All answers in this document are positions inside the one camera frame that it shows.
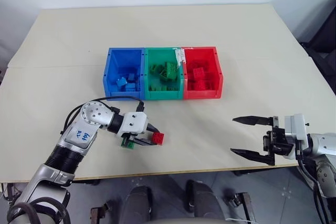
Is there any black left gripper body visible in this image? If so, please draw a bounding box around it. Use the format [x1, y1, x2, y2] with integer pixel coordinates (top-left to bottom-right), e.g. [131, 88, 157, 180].
[121, 132, 144, 143]

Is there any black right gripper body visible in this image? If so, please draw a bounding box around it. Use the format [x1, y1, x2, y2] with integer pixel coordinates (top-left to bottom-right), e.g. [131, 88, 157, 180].
[262, 115, 295, 156]

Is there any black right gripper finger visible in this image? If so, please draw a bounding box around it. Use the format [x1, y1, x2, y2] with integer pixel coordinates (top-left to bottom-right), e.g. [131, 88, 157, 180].
[232, 115, 274, 126]
[230, 148, 276, 167]

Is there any green plastic bin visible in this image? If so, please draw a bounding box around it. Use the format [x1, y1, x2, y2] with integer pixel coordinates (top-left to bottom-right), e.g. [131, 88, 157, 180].
[142, 47, 185, 101]

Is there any red plastic bin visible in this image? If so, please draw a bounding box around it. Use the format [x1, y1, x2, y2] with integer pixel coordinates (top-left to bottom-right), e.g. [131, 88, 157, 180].
[181, 46, 224, 100]

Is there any blue plastic bin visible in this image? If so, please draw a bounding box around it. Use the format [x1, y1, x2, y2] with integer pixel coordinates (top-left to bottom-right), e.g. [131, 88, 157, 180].
[103, 47, 146, 99]

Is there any small green toy brick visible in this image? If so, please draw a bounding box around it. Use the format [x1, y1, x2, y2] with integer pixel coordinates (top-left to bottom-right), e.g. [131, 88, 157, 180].
[148, 63, 163, 74]

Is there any dark rounded shape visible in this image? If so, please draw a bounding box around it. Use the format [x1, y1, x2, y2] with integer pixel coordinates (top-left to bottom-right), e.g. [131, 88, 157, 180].
[185, 179, 224, 221]
[122, 185, 153, 224]

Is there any large green toy brick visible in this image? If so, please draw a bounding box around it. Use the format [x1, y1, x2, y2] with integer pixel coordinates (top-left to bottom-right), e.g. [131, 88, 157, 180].
[164, 61, 178, 73]

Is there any white torn label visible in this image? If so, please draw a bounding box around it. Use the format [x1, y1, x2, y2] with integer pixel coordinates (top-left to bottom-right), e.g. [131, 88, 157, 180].
[172, 47, 186, 68]

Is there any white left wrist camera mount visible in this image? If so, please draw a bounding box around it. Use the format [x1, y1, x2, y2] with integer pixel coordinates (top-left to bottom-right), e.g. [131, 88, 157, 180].
[119, 112, 149, 137]

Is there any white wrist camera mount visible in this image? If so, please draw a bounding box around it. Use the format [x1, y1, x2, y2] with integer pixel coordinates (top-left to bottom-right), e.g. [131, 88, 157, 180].
[119, 112, 149, 137]
[284, 114, 310, 161]

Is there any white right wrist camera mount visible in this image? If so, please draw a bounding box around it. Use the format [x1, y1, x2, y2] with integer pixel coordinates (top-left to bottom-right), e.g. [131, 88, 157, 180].
[284, 114, 310, 161]

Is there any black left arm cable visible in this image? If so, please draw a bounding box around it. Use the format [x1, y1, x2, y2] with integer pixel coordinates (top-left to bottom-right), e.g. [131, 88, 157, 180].
[59, 95, 145, 135]

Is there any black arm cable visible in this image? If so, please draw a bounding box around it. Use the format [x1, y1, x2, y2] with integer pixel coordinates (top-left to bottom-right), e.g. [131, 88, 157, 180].
[59, 95, 145, 135]
[295, 140, 334, 224]

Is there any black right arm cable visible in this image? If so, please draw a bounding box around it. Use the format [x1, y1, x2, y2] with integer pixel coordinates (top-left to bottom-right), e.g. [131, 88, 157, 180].
[295, 140, 334, 224]

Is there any rusty metal frame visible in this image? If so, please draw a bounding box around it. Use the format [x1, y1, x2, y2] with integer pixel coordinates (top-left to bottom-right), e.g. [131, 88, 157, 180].
[90, 199, 114, 224]
[227, 191, 257, 224]

